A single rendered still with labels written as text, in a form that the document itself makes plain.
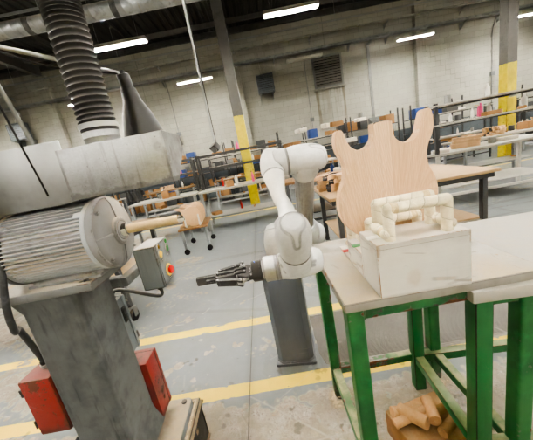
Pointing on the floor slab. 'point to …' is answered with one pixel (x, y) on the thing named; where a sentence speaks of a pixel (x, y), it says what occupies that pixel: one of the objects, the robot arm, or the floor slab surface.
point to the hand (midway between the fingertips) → (207, 279)
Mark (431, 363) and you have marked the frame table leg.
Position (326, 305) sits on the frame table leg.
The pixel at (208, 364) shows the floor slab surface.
